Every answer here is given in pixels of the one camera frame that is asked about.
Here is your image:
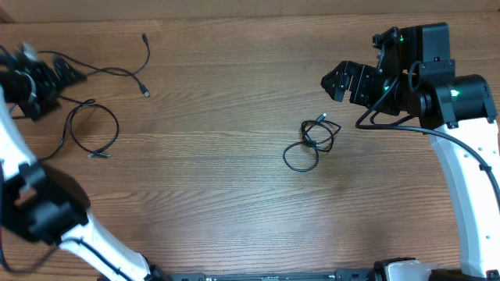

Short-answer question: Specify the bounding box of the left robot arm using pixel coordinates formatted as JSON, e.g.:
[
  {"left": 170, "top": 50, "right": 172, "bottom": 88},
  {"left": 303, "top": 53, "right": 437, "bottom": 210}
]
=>
[{"left": 1, "top": 51, "right": 169, "bottom": 280}]

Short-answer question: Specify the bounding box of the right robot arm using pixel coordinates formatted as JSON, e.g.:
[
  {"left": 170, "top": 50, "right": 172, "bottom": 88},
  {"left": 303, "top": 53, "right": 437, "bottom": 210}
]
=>
[{"left": 321, "top": 23, "right": 499, "bottom": 280}]

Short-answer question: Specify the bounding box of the thin black barrel-plug cable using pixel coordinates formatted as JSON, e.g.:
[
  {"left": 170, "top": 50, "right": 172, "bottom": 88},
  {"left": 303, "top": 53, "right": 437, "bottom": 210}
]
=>
[{"left": 7, "top": 95, "right": 120, "bottom": 162}]

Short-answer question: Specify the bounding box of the black USB cable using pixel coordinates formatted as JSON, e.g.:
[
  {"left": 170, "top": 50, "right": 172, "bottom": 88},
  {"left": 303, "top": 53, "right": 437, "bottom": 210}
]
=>
[{"left": 37, "top": 33, "right": 151, "bottom": 98}]

